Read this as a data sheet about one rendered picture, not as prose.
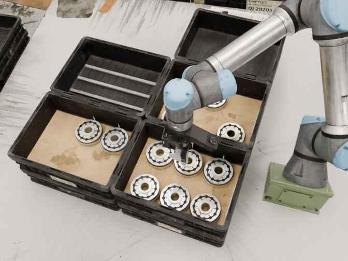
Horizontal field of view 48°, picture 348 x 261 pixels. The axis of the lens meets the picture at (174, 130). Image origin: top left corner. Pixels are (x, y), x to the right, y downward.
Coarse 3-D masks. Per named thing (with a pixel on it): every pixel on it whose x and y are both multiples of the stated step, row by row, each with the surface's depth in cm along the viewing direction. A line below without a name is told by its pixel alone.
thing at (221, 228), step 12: (144, 120) 140; (132, 144) 135; (228, 144) 134; (120, 168) 131; (240, 180) 126; (120, 192) 126; (144, 204) 125; (156, 204) 124; (180, 216) 122; (192, 216) 121; (228, 216) 120; (216, 228) 119
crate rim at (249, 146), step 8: (192, 64) 154; (168, 72) 151; (232, 72) 149; (256, 80) 147; (264, 80) 146; (160, 88) 147; (264, 96) 143; (152, 104) 145; (264, 104) 141; (160, 120) 140; (256, 120) 138; (256, 128) 136; (240, 144) 133; (248, 144) 133
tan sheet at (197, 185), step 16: (144, 160) 143; (208, 160) 142; (160, 176) 139; (176, 176) 139; (128, 192) 137; (192, 192) 136; (208, 192) 135; (224, 192) 135; (208, 208) 132; (224, 208) 132
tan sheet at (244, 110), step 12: (240, 96) 155; (228, 108) 153; (240, 108) 152; (252, 108) 152; (204, 120) 151; (216, 120) 150; (228, 120) 150; (240, 120) 150; (252, 120) 149; (216, 132) 148
